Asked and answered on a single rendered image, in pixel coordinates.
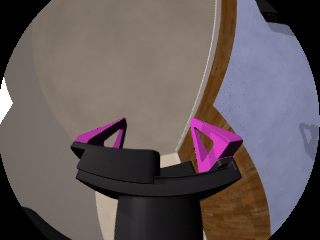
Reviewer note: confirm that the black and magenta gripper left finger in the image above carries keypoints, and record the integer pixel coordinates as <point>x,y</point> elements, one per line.
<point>99,135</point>

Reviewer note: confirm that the black lighting desk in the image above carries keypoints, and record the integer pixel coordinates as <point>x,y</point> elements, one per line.
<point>269,13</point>

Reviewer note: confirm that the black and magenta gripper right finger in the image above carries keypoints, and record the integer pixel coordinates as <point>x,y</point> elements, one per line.
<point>225,144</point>

